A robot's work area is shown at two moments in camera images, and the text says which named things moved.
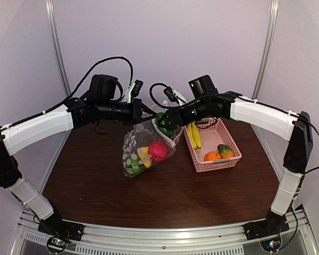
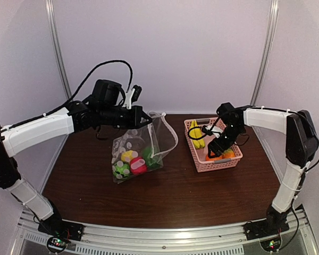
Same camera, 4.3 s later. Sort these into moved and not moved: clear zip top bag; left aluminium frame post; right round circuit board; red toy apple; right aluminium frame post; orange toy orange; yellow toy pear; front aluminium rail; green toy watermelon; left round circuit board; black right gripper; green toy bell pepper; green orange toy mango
Moved: green toy bell pepper; yellow toy pear; black right gripper; red toy apple; green toy watermelon; clear zip top bag
Not moved: orange toy orange; left aluminium frame post; left round circuit board; right round circuit board; green orange toy mango; front aluminium rail; right aluminium frame post
